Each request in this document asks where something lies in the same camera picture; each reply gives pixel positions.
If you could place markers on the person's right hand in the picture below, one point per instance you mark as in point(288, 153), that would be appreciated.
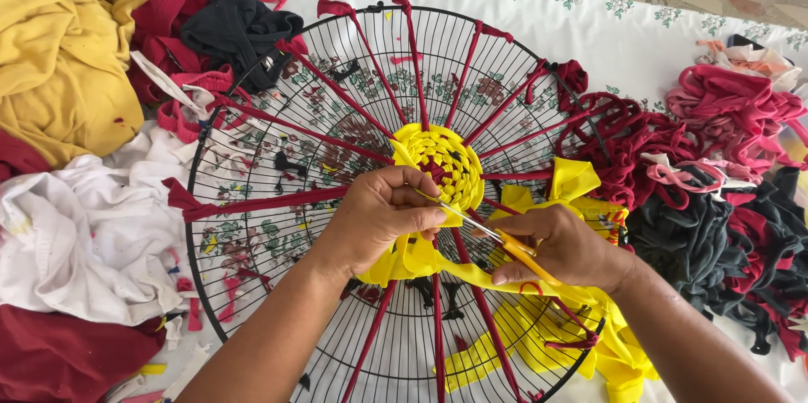
point(568, 245)

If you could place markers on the woven yellow and maroon disc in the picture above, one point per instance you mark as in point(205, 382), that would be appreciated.
point(445, 160)

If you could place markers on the stretched maroon fabric spokes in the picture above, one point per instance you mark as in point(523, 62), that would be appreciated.
point(303, 131)

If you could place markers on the crumpled white cloth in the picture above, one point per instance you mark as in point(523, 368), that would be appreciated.
point(88, 239)

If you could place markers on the crumpled yellow cloth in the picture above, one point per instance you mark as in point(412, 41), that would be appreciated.
point(63, 56)

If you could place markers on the heap of pink loops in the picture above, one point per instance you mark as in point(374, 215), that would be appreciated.
point(732, 103)

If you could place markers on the white floral tablecloth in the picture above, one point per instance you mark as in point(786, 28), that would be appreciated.
point(631, 43)

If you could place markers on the large maroon cloth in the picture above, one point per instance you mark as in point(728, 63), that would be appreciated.
point(69, 356)

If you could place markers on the crumpled maroon garment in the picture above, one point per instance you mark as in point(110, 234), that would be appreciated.
point(167, 12)

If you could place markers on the person's left hand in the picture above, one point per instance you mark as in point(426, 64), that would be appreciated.
point(366, 220)

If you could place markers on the bundle of pink strips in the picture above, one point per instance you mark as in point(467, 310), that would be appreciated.
point(189, 90)

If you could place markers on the heap of peach white strips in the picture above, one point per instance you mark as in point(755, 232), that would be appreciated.
point(748, 62)

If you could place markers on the heap of maroon strips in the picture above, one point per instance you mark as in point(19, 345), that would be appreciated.
point(631, 138)

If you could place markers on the crumpled dark grey cloth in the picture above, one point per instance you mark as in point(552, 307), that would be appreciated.
point(240, 31)

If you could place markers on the long yellow fabric strip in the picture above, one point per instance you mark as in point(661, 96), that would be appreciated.
point(568, 185)

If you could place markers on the heap of dark grey strips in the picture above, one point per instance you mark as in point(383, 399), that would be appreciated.
point(694, 245)

